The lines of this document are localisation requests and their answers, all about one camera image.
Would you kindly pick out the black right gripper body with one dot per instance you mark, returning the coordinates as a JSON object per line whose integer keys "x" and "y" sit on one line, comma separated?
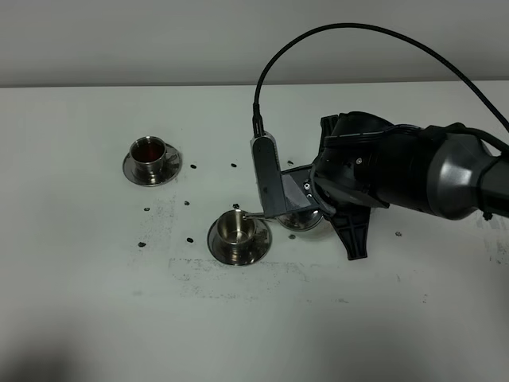
{"x": 372, "y": 162}

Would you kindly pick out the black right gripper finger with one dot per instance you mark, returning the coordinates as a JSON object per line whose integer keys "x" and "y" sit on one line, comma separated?
{"x": 352, "y": 226}
{"x": 328, "y": 124}

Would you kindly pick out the stainless steel teapot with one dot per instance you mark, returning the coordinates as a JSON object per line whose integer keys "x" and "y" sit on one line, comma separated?
{"x": 307, "y": 225}

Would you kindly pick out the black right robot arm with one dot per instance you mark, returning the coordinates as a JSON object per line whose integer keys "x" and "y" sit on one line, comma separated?
{"x": 468, "y": 173}

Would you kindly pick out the near steel saucer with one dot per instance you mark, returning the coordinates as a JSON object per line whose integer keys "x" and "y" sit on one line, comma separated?
{"x": 233, "y": 259}

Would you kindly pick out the steel saucer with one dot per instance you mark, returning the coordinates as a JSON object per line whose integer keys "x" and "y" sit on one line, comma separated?
{"x": 144, "y": 175}
{"x": 233, "y": 259}

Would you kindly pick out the near steel teacup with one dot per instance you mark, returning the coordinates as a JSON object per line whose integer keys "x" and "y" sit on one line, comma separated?
{"x": 238, "y": 234}

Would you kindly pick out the steel teacup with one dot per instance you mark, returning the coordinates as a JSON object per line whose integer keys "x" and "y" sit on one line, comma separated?
{"x": 148, "y": 150}
{"x": 238, "y": 234}

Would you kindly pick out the far steel saucer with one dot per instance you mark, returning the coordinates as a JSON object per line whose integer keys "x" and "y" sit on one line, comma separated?
{"x": 144, "y": 175}

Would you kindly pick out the far steel teacup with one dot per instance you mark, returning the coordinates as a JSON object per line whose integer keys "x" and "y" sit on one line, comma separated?
{"x": 148, "y": 150}

